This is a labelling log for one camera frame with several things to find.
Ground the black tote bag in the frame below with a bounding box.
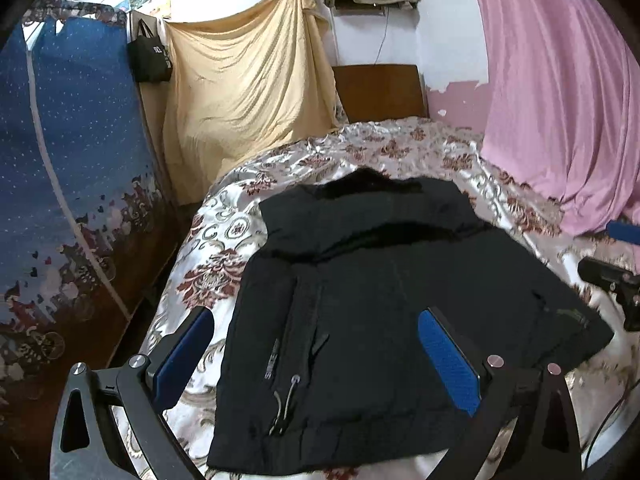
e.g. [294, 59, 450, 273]
[126, 19, 174, 84]

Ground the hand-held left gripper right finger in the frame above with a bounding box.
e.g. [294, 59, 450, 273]
[417, 307, 583, 480]

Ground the floral satin bedspread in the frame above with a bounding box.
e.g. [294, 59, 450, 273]
[112, 116, 640, 480]

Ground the blue fabric wardrobe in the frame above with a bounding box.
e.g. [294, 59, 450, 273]
[0, 0, 182, 413]

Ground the thin wall cable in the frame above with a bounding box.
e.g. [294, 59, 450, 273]
[372, 7, 390, 66]

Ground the yellow hanging cloth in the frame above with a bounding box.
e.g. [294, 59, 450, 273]
[161, 0, 347, 206]

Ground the black jacket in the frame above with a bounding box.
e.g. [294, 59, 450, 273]
[206, 167, 615, 473]

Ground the wooden headboard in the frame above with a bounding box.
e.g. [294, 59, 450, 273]
[332, 63, 430, 124]

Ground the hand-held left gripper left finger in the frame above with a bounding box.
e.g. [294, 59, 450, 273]
[50, 305, 216, 480]

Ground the pink curtain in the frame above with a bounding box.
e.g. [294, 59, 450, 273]
[462, 0, 640, 239]

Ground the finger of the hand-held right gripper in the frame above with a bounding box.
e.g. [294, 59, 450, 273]
[606, 220, 640, 247]
[577, 257, 635, 292]

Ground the black cable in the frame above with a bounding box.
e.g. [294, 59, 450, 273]
[584, 392, 632, 463]

